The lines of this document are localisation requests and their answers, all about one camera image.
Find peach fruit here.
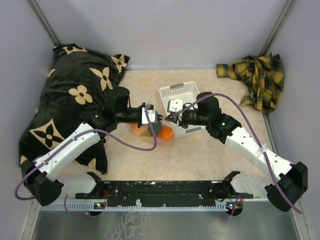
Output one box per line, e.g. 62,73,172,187
129,123,148,137

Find orange fruit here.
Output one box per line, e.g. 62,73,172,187
158,125,175,142

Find clear zip top bag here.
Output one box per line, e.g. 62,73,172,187
124,116,178,147

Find dark green avocado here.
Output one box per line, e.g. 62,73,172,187
152,125,163,135

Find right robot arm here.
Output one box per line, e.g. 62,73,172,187
165,92,308,214

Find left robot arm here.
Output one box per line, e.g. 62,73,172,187
18,86,162,206

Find white plastic basket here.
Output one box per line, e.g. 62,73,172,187
159,81,206,138

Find black floral pillow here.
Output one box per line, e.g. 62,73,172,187
18,43,130,163

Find yellow plaid cloth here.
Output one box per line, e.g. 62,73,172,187
216,54,285,114

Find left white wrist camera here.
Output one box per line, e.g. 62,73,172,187
141,102,158,125

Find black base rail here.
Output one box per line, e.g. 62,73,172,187
75,180,238,208

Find aluminium frame bar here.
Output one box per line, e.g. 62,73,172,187
29,180,303,213

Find right corner post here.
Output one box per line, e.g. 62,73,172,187
259,0,296,56

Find corner post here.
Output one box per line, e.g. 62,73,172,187
259,0,296,56
27,0,61,46

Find left corner post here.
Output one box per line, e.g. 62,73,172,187
27,0,61,46

